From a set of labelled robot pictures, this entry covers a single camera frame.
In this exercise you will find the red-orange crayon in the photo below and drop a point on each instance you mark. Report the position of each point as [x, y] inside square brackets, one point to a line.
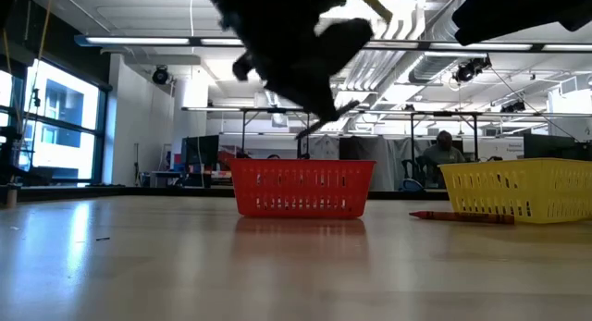
[462, 217]

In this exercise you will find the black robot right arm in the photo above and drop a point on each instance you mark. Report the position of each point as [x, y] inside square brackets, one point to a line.
[518, 11]

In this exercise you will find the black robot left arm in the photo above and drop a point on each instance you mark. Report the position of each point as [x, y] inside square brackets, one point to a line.
[277, 25]

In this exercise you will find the black monitor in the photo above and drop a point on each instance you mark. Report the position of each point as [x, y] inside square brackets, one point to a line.
[200, 149]
[550, 147]

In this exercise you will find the long ceiling light bar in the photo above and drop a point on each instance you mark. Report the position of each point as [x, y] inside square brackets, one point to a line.
[194, 41]

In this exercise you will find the red plastic basket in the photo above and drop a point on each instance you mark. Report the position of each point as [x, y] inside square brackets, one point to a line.
[300, 212]

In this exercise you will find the black round ceiling device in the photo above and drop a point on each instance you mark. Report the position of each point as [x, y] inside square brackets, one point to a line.
[160, 75]

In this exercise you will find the blue chair seat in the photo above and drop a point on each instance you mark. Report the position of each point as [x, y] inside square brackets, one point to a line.
[411, 186]

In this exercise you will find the person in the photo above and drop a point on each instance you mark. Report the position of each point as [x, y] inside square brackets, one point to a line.
[443, 152]

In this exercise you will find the black ceiling spotlight cluster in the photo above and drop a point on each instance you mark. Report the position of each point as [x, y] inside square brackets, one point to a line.
[469, 71]

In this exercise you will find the yellow plastic basket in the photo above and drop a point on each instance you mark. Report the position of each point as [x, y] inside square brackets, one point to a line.
[509, 165]

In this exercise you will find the large window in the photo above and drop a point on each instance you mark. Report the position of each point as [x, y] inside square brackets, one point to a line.
[65, 103]

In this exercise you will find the small cup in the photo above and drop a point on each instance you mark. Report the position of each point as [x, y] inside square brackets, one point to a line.
[12, 198]

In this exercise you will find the black metal rack frame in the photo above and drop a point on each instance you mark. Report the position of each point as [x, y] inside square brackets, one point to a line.
[453, 114]
[275, 110]

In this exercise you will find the silver ventilation duct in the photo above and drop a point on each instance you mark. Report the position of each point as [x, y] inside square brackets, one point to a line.
[435, 66]

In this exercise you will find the black aluminium table frame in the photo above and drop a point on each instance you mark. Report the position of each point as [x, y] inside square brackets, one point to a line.
[139, 190]

